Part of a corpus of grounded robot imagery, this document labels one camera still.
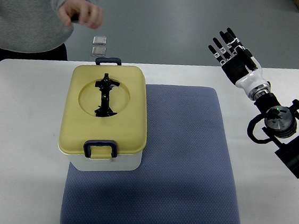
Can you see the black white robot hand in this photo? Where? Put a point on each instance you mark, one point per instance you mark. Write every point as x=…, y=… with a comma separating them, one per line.
x=244, y=72

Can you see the yellow box lid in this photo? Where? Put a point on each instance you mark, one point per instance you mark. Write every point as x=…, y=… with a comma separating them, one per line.
x=105, y=113

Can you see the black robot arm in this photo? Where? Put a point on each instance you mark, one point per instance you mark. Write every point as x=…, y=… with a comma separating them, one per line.
x=275, y=123

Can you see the white storage box base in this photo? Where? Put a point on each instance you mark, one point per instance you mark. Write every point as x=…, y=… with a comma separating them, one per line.
x=115, y=161

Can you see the person's hand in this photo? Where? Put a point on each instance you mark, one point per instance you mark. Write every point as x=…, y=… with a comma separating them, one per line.
x=87, y=14

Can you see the upper metal floor plate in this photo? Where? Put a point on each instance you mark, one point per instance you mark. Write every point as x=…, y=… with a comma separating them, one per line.
x=99, y=40

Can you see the metal floor plate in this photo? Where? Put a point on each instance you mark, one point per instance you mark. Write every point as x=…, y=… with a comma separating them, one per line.
x=99, y=40
x=98, y=51

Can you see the lower metal floor plate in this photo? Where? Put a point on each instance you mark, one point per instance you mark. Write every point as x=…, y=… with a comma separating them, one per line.
x=98, y=51

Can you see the blue padded mat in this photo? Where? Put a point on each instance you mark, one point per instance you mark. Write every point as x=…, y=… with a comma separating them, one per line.
x=185, y=176

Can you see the grey sweater person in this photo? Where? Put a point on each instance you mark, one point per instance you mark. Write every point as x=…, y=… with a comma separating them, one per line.
x=32, y=29

